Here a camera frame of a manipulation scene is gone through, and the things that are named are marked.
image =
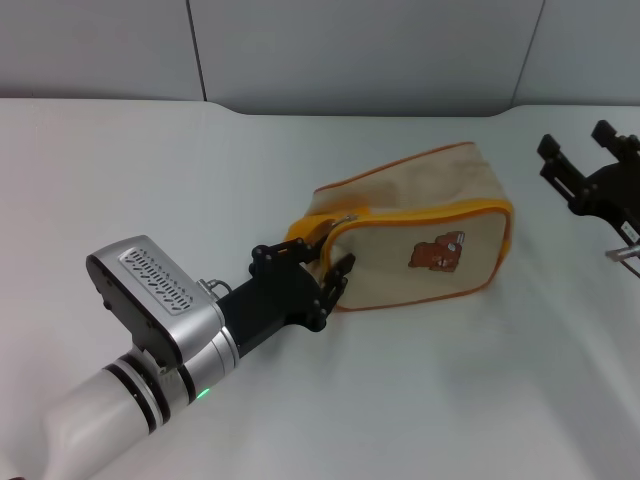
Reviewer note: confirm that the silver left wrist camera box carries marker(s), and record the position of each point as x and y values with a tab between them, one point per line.
155	290

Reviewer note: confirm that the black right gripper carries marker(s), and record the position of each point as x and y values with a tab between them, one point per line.
617	195

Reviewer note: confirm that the beige orange-trimmed food bag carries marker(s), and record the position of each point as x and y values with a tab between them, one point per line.
400	240

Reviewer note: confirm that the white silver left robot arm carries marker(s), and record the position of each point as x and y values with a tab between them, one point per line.
100	405

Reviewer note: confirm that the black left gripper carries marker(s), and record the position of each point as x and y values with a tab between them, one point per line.
280	300

